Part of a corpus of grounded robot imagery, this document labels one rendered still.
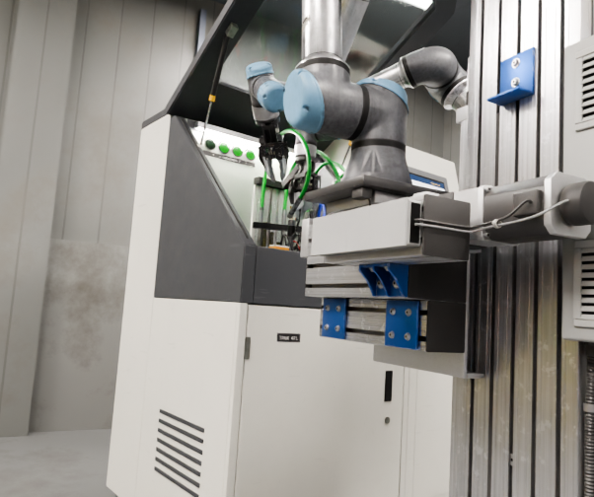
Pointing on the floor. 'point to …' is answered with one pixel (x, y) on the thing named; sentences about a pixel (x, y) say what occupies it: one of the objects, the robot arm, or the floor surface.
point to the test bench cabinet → (200, 399)
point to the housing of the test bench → (138, 307)
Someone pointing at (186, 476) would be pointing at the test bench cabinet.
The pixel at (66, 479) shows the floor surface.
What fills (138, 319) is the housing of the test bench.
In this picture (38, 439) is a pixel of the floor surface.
